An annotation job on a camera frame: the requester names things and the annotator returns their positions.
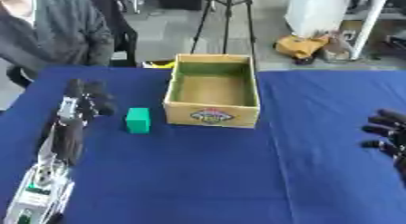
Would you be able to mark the tan cardboard box green inside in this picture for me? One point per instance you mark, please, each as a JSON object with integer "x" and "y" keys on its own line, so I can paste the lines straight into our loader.
{"x": 212, "y": 91}

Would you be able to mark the yellow bag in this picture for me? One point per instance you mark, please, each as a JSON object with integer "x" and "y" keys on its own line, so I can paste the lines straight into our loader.
{"x": 300, "y": 46}

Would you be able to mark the person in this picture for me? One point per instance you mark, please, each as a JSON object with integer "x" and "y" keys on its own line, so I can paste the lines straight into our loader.
{"x": 53, "y": 31}

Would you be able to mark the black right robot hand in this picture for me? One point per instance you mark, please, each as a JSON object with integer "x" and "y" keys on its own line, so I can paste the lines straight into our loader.
{"x": 392, "y": 128}

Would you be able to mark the yellow object on floor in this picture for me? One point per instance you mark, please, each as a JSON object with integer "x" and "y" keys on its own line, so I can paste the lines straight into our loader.
{"x": 158, "y": 64}

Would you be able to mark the white board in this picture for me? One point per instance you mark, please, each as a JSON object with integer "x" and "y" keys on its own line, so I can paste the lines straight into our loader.
{"x": 330, "y": 16}

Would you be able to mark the green rectangular block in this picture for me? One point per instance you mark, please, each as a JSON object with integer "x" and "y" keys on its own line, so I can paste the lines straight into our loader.
{"x": 138, "y": 121}

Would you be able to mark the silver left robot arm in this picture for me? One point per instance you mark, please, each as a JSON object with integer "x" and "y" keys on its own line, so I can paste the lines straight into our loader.
{"x": 39, "y": 188}

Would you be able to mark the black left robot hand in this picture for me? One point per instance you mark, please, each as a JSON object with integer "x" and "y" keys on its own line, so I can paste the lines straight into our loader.
{"x": 71, "y": 137}

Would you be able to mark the black tripod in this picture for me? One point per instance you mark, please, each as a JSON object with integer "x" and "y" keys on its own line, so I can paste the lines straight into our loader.
{"x": 227, "y": 19}

